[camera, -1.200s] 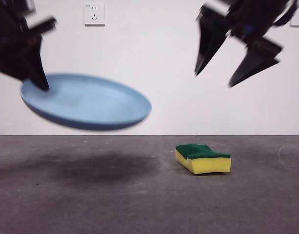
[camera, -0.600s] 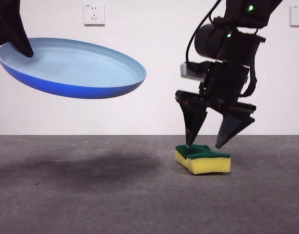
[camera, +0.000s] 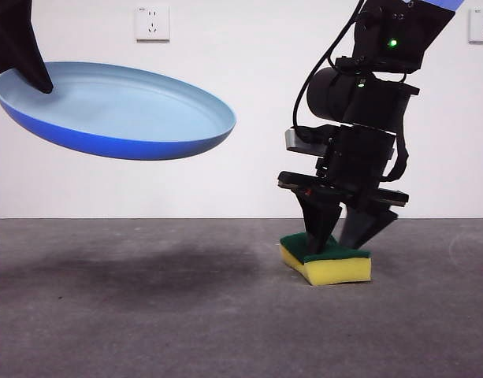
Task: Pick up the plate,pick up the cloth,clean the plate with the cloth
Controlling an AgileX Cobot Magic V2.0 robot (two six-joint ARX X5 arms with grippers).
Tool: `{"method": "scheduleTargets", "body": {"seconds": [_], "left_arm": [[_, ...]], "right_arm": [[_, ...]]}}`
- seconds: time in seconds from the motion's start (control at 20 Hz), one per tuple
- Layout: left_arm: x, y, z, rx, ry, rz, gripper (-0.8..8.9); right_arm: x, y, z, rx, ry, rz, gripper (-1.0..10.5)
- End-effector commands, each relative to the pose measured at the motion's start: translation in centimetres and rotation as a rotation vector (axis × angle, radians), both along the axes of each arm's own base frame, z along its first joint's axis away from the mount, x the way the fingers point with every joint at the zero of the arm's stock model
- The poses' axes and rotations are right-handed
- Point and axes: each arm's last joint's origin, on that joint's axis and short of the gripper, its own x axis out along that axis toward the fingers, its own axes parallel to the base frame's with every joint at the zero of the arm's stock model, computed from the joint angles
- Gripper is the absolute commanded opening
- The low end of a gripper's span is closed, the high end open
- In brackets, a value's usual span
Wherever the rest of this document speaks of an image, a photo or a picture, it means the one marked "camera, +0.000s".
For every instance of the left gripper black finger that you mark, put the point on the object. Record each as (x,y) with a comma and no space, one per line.
(16,39)

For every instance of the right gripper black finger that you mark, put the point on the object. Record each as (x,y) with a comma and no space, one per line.
(318,220)
(363,228)

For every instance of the yellow sponge with green pad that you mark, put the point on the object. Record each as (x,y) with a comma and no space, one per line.
(339,271)

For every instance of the light blue round plate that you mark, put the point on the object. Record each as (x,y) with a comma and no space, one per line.
(127,118)

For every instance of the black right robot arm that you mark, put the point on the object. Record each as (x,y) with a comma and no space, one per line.
(402,31)

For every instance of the pale grey right wrist camera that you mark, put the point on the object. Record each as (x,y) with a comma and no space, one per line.
(294,142)

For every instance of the white wall socket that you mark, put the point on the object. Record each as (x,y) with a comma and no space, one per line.
(153,23)
(481,25)

